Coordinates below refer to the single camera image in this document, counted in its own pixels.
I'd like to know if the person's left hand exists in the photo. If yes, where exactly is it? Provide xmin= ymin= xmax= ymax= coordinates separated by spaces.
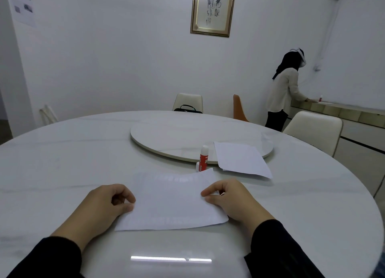
xmin=51 ymin=184 xmax=136 ymax=252

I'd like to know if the person's right hand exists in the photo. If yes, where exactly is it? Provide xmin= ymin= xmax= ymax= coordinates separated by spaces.
xmin=201 ymin=179 xmax=276 ymax=237

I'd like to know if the white paper sheet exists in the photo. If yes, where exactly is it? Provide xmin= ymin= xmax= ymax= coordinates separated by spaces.
xmin=114 ymin=168 xmax=229 ymax=232

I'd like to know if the person's right forearm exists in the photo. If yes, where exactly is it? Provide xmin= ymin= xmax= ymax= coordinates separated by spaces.
xmin=244 ymin=219 xmax=326 ymax=278

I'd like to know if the person's left forearm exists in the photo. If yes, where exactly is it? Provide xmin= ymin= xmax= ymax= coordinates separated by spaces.
xmin=6 ymin=236 xmax=83 ymax=278

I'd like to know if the stack of white paper sheets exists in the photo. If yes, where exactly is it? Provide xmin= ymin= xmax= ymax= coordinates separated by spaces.
xmin=214 ymin=141 xmax=273 ymax=180

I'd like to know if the white marble turntable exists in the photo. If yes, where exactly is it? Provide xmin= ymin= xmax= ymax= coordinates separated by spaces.
xmin=130 ymin=118 xmax=274 ymax=165

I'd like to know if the orange chair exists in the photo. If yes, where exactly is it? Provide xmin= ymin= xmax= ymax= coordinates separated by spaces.
xmin=233 ymin=94 xmax=250 ymax=123

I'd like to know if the black handbag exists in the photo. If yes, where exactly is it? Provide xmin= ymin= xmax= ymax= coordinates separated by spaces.
xmin=173 ymin=104 xmax=203 ymax=114

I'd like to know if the white chair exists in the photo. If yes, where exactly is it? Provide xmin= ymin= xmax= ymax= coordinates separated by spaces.
xmin=283 ymin=111 xmax=343 ymax=158
xmin=172 ymin=93 xmax=204 ymax=114

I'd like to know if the white folded rack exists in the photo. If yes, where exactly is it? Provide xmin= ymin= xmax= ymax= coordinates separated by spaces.
xmin=39 ymin=104 xmax=59 ymax=126

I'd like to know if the white sideboard with beige top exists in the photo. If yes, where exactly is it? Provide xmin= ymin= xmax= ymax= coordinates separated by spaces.
xmin=282 ymin=99 xmax=385 ymax=198

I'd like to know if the gold framed calligraphy picture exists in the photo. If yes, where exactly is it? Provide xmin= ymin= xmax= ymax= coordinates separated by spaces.
xmin=190 ymin=0 xmax=237 ymax=38

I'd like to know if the paper notice with photos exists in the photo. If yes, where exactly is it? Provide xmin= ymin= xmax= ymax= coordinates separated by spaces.
xmin=8 ymin=0 xmax=37 ymax=28

